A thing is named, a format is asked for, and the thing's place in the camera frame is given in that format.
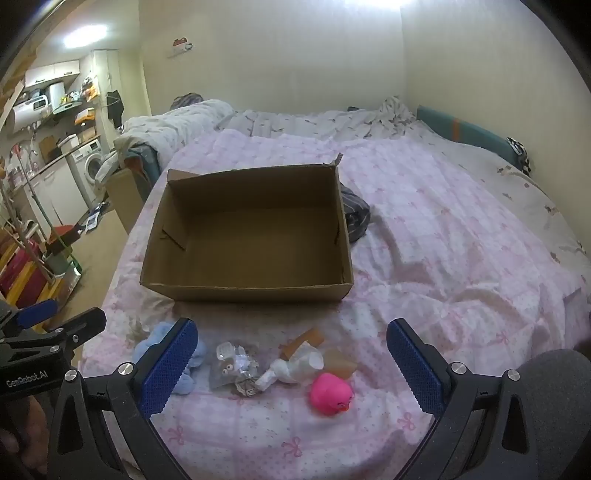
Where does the dark striped cloth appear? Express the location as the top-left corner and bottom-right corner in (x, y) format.
(341, 182), (371, 244)

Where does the black and white patterned cloth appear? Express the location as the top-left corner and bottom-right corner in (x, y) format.
(507, 137), (533, 177)

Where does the white counter cabinet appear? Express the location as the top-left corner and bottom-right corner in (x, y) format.
(8, 157), (88, 234)

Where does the white washing machine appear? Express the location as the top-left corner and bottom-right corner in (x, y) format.
(67, 138), (109, 208)

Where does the tall cardboard box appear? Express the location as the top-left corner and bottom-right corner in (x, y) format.
(107, 167), (151, 236)

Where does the dark cloth bundle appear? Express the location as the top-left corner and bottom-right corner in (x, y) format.
(170, 92), (205, 110)

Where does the pink plush toy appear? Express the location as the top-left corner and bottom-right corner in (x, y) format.
(309, 373), (354, 417)

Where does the white water heater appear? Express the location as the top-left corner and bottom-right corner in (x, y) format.
(11, 95), (51, 133)

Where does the orange dustpan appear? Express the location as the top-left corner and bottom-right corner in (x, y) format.
(45, 224), (82, 256)

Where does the teal and orange cushion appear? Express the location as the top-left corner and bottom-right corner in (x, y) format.
(124, 145), (161, 186)

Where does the red case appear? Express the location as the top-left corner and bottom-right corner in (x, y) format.
(0, 251), (40, 297)

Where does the white rumpled duvet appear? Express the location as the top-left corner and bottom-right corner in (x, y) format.
(115, 99), (236, 155)

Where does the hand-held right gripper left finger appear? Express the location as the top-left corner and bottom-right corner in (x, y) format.
(46, 318), (199, 480)

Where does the teal bolster with orange band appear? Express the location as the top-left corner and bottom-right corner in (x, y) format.
(417, 105), (522, 169)

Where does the blue fluffy scrunchie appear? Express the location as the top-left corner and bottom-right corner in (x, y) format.
(133, 322), (206, 396)

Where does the white fluffy scrunchie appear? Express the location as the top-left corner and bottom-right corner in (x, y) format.
(255, 344), (324, 393)

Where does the person's left hand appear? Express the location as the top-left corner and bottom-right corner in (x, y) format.
(0, 397), (51, 480)

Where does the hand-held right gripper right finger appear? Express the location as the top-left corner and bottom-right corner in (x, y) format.
(385, 318), (555, 480)

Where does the beige lace scrunchie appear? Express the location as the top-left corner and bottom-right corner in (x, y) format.
(127, 318), (149, 344)

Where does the grey foam cover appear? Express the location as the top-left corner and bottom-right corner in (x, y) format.
(517, 349), (591, 480)

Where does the brown cardboard scrap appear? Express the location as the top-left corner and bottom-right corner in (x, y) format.
(281, 328), (326, 358)

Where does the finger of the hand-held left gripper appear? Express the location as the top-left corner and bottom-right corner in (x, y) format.
(14, 299), (57, 329)
(44, 308), (107, 356)

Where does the bed with pink quilt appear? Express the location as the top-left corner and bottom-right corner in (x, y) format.
(81, 127), (591, 480)

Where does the tan paper scrap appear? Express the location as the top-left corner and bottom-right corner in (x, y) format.
(323, 349), (358, 379)

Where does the clear plastic bag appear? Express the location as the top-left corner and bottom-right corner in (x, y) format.
(209, 340), (262, 398)

